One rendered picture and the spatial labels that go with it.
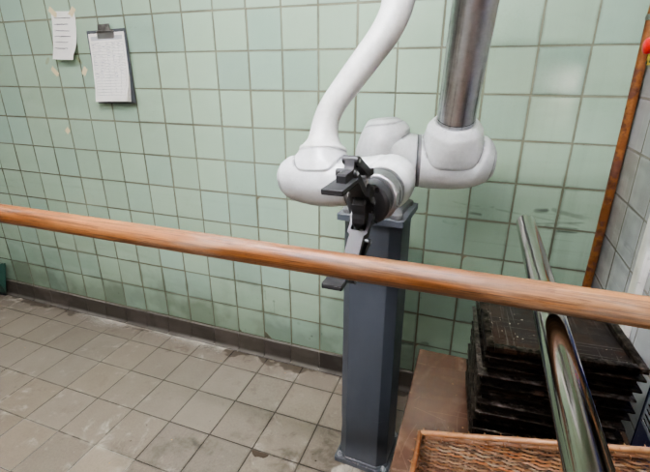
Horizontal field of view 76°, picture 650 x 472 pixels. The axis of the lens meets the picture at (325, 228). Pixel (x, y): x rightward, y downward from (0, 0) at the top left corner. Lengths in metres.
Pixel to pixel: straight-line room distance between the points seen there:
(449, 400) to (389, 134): 0.74
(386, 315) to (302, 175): 0.65
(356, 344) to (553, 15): 1.23
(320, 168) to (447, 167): 0.46
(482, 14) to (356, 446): 1.45
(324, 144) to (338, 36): 0.90
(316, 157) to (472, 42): 0.45
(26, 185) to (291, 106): 1.77
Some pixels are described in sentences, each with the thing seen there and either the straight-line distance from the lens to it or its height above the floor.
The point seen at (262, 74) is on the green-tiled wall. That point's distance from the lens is 1.84.
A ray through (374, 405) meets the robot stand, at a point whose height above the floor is 0.31.
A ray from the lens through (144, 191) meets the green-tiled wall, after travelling 2.33.
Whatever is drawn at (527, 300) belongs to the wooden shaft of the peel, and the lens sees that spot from 0.45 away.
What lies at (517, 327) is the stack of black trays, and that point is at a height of 0.87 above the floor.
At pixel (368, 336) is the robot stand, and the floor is 0.59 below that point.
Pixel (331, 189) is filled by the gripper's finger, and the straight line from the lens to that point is 0.54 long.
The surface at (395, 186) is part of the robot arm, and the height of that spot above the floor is 1.21.
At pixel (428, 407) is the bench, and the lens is 1.22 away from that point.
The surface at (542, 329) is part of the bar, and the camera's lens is 0.46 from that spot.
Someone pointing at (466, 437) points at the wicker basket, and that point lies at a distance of 0.92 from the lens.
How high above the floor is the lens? 1.40
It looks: 20 degrees down
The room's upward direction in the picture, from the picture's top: straight up
